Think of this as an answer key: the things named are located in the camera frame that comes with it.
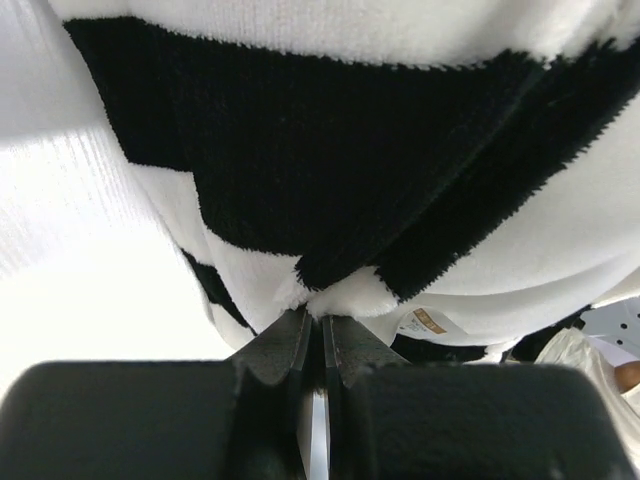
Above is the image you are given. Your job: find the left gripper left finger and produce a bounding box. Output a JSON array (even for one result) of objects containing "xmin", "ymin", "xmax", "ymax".
[{"xmin": 219, "ymin": 309, "xmax": 313, "ymax": 479}]

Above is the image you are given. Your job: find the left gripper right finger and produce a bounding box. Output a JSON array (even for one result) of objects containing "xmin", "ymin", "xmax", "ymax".
[{"xmin": 322, "ymin": 316, "xmax": 408, "ymax": 479}]

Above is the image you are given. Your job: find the black white striped pillowcase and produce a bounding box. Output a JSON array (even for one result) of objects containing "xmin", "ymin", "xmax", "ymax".
[{"xmin": 0, "ymin": 0, "xmax": 640, "ymax": 364}]

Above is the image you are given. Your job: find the white pillow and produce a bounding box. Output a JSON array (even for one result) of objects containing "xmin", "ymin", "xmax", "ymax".
[{"xmin": 379, "ymin": 256, "xmax": 639, "ymax": 346}]

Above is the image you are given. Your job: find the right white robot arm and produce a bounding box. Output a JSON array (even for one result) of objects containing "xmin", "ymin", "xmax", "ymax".
[{"xmin": 535, "ymin": 327, "xmax": 639, "ymax": 414}]

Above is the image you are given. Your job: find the orange care label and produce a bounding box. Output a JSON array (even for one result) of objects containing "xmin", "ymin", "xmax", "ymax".
[{"xmin": 399, "ymin": 308, "xmax": 447, "ymax": 338}]

